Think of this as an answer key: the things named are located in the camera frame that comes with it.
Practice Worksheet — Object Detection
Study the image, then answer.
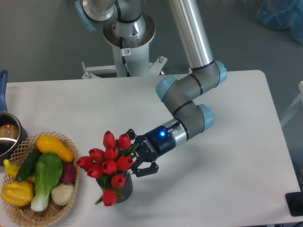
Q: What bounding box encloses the small yellow gourd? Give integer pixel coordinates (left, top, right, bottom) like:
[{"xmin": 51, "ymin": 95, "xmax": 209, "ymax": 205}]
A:
[{"xmin": 3, "ymin": 159, "xmax": 35, "ymax": 184}]

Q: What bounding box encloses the white garlic bulb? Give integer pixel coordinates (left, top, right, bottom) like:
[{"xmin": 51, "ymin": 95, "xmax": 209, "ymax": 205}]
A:
[{"xmin": 51, "ymin": 183, "xmax": 74, "ymax": 206}]

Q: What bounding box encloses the blue handled saucepan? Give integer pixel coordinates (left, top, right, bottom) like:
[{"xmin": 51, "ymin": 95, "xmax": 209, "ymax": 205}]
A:
[{"xmin": 0, "ymin": 70, "xmax": 28, "ymax": 166}]

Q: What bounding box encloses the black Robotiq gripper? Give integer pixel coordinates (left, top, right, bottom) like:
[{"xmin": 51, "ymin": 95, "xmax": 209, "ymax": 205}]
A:
[{"xmin": 126, "ymin": 128, "xmax": 176, "ymax": 177}]

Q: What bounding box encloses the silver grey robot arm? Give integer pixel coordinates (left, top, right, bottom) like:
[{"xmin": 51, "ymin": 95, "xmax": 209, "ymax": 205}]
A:
[{"xmin": 75, "ymin": 0, "xmax": 227, "ymax": 177}]

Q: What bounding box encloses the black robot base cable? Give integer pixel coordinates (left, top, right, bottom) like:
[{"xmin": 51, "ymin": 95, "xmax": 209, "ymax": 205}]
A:
[{"xmin": 119, "ymin": 37, "xmax": 131, "ymax": 77}]

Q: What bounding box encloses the dark green cucumber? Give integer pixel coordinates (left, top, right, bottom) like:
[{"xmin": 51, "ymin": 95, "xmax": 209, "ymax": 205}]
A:
[{"xmin": 15, "ymin": 147, "xmax": 42, "ymax": 182}]

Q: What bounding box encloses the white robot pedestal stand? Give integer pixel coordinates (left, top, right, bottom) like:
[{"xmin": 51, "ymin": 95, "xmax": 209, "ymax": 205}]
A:
[{"xmin": 82, "ymin": 13, "xmax": 168, "ymax": 79}]

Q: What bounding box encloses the purple red radish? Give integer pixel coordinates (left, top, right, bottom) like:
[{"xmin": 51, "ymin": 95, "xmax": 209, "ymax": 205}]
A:
[{"xmin": 62, "ymin": 163, "xmax": 77, "ymax": 184}]

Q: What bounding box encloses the dark grey ribbed vase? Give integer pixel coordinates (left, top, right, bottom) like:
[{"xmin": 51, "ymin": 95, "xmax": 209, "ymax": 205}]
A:
[{"xmin": 96, "ymin": 172, "xmax": 133, "ymax": 203}]

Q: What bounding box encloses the yellow squash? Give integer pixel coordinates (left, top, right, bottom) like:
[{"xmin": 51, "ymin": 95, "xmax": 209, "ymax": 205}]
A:
[{"xmin": 36, "ymin": 135, "xmax": 74, "ymax": 162}]

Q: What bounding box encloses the yellow bell pepper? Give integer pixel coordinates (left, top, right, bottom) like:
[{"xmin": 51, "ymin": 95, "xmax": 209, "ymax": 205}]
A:
[{"xmin": 1, "ymin": 181, "xmax": 34, "ymax": 207}]

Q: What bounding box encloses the white frame at right edge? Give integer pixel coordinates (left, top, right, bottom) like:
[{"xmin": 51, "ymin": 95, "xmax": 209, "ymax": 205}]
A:
[{"xmin": 280, "ymin": 81, "xmax": 303, "ymax": 128}]

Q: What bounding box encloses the red tulip bouquet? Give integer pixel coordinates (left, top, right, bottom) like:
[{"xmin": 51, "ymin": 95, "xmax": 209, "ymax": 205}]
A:
[{"xmin": 77, "ymin": 131, "xmax": 138, "ymax": 206}]

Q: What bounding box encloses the black device at table edge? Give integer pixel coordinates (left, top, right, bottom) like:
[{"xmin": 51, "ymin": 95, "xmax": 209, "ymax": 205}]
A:
[{"xmin": 285, "ymin": 192, "xmax": 303, "ymax": 217}]

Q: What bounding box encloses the woven wicker basket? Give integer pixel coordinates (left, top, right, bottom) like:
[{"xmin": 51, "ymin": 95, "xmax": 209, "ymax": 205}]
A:
[{"xmin": 2, "ymin": 132, "xmax": 80, "ymax": 227}]

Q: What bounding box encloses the green bok choy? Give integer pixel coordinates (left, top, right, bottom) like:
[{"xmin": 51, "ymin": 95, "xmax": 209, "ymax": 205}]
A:
[{"xmin": 31, "ymin": 152, "xmax": 63, "ymax": 212}]

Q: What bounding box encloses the blue plastic bag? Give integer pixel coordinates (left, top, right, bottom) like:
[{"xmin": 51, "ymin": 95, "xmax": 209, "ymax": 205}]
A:
[{"xmin": 258, "ymin": 0, "xmax": 303, "ymax": 44}]

